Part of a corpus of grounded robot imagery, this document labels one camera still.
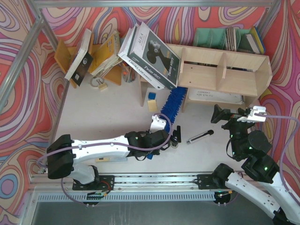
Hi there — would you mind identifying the spiral notebook white cover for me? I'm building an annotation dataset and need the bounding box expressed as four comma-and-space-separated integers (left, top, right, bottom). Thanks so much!
188, 89, 244, 105

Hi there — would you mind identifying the beige calculator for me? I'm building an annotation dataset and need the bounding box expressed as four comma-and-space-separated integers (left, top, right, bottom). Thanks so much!
95, 157, 128, 162

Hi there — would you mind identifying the Twins story book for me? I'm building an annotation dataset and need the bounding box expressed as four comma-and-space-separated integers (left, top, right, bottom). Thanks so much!
128, 22, 181, 90

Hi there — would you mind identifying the blue fluffy duster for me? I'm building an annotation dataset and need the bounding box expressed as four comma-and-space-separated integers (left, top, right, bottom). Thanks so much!
154, 87, 187, 151

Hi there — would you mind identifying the light wooden bookshelf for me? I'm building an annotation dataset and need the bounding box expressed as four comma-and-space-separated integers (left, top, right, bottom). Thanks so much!
138, 43, 273, 121

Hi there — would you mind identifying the blue eraser block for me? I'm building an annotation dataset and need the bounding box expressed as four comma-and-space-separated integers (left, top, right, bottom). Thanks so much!
148, 92, 156, 100

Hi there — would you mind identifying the green desk organizer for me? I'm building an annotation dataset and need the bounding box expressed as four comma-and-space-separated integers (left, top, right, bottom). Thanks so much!
193, 28, 260, 54

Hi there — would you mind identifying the beige black stapler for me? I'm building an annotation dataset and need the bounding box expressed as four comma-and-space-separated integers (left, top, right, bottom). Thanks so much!
170, 140, 178, 149

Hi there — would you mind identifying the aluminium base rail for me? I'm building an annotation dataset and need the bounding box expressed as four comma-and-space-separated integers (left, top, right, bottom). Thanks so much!
29, 173, 282, 192

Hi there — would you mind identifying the white Chokladfabriken book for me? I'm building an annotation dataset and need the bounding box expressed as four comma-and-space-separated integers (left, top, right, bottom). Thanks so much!
118, 23, 165, 90

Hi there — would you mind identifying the blue covered notebook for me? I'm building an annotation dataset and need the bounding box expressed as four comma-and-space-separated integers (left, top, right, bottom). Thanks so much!
246, 27, 266, 54

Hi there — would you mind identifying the orange wooden book stand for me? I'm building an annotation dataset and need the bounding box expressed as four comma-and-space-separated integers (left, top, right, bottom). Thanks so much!
54, 36, 122, 86

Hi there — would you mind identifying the black white paperback book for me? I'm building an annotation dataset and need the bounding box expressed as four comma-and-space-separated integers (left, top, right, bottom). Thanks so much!
65, 29, 93, 86

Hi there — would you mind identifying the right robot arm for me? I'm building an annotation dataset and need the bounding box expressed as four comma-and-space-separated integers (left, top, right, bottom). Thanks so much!
211, 105, 300, 225

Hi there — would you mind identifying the yellow worn book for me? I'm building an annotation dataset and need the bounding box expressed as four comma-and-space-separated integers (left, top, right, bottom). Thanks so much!
90, 30, 120, 78

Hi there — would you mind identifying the pencil cup with pencils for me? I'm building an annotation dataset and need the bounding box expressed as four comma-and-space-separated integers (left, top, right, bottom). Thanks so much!
121, 62, 135, 83

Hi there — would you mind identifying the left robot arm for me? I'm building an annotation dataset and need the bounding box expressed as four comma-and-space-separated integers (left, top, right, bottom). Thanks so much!
47, 130, 169, 185

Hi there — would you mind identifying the black clip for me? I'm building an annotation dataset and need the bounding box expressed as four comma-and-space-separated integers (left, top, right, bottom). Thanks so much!
173, 125, 181, 143

